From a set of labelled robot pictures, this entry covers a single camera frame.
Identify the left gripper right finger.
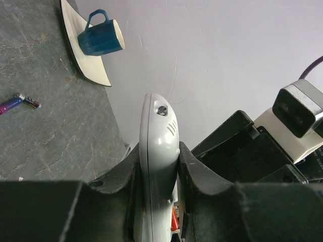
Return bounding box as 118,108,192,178
177,142,236,239

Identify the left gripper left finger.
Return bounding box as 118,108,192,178
89,145,141,241

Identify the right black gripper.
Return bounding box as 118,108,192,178
192,110,322,184

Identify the white remote control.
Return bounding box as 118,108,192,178
139,93,180,241

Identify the red yellow battery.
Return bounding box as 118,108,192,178
171,207,179,232

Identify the white square plate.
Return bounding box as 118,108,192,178
60,0,111,87

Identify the black battery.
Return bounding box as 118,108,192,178
15,93,41,108

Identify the dark blue mug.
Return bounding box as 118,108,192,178
78,9,125,56

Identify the purple battery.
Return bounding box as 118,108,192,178
0,97,22,115

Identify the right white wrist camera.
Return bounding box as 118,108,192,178
254,79,322,164

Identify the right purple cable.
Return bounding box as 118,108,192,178
299,55,323,80

